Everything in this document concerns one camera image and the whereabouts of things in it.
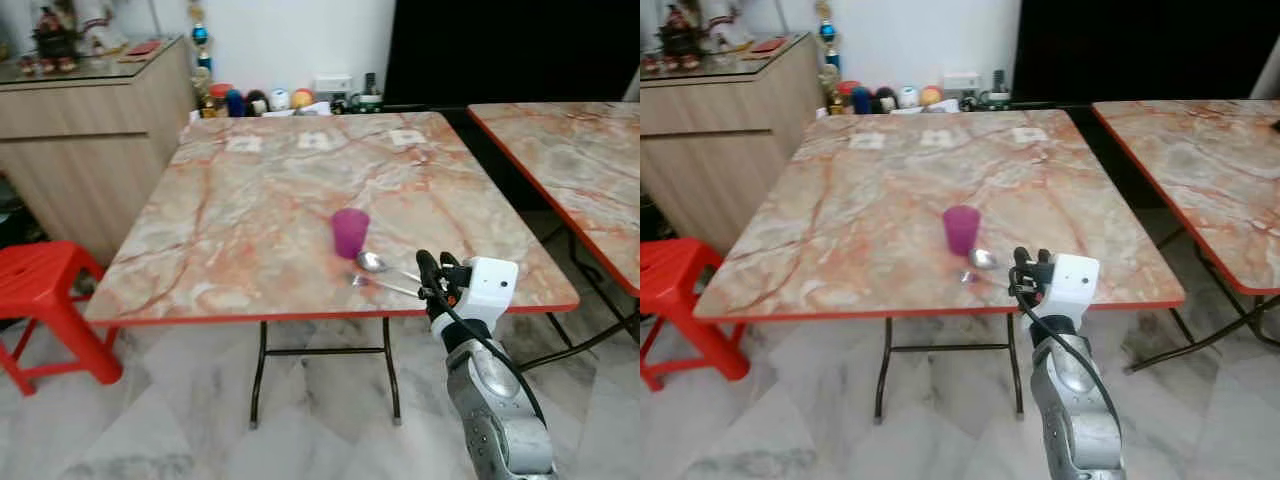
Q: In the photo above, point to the black round toy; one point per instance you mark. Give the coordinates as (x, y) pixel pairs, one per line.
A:
(885, 99)
(257, 102)

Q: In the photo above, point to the blue and gold trophy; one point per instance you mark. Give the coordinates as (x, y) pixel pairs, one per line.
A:
(827, 30)
(200, 35)

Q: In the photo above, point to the green and black toy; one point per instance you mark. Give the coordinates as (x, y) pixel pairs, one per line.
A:
(997, 93)
(370, 97)

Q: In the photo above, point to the red plastic stool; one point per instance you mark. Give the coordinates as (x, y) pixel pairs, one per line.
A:
(680, 280)
(45, 280)

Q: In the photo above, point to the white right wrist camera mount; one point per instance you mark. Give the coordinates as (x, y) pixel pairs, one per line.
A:
(1072, 280)
(490, 285)

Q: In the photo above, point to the light wooden cabinet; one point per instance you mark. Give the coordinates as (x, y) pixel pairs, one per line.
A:
(90, 150)
(720, 150)

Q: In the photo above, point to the white round toy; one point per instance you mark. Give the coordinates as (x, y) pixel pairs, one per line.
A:
(908, 97)
(280, 99)

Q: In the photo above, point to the dark red figurine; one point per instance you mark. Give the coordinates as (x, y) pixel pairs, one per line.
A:
(52, 40)
(680, 35)

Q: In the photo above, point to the orange round toy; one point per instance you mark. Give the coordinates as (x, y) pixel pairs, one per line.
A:
(931, 95)
(302, 98)

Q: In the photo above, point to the blue toy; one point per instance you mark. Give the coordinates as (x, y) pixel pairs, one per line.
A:
(235, 103)
(861, 100)

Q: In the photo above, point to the black television screen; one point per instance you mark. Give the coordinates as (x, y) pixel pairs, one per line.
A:
(1130, 50)
(500, 50)

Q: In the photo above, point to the metal fork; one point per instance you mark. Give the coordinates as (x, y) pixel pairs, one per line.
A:
(360, 281)

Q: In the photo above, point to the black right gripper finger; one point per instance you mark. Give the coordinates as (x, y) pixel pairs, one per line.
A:
(1024, 265)
(1045, 258)
(450, 262)
(428, 270)

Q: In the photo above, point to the metal spoon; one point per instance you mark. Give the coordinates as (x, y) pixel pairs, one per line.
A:
(984, 259)
(372, 262)

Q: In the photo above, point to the purple plastic cup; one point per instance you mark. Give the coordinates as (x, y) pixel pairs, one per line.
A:
(961, 230)
(350, 235)

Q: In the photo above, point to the white figurine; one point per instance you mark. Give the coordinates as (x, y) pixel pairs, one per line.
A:
(98, 25)
(726, 25)

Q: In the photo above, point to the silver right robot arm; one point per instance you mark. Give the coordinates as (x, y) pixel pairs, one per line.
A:
(1065, 425)
(480, 425)

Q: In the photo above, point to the white wall socket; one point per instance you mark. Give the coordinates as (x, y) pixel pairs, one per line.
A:
(961, 82)
(332, 84)

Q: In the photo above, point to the small red tray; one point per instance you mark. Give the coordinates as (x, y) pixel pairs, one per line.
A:
(142, 48)
(768, 45)

